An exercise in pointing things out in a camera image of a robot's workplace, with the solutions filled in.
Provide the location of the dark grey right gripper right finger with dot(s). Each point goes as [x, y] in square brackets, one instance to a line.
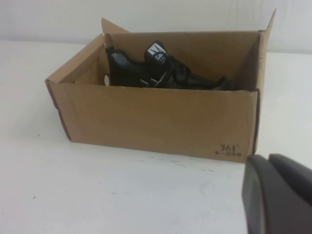
[295, 168]

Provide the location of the black mesh sneaker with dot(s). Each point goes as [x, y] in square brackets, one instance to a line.
[126, 68]

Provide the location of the brown cardboard shoe box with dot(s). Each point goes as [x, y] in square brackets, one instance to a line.
[158, 117]

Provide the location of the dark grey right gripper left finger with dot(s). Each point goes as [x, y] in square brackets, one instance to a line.
[268, 207]

